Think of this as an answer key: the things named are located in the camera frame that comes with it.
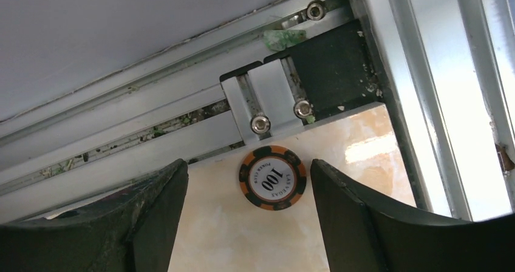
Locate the orange black 100 chip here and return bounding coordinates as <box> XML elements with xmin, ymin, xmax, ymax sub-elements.
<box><xmin>237</xmin><ymin>145</ymin><xmax>307</xmax><ymax>211</ymax></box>

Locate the aluminium frame rail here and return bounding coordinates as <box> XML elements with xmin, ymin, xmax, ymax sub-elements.
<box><xmin>1</xmin><ymin>0</ymin><xmax>514</xmax><ymax>223</ymax></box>

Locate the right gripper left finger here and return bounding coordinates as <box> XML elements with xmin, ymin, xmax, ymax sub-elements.
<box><xmin>1</xmin><ymin>159</ymin><xmax>189</xmax><ymax>271</ymax></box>

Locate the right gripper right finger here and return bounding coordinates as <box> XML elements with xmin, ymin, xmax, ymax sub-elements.
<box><xmin>310</xmin><ymin>159</ymin><xmax>514</xmax><ymax>271</ymax></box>

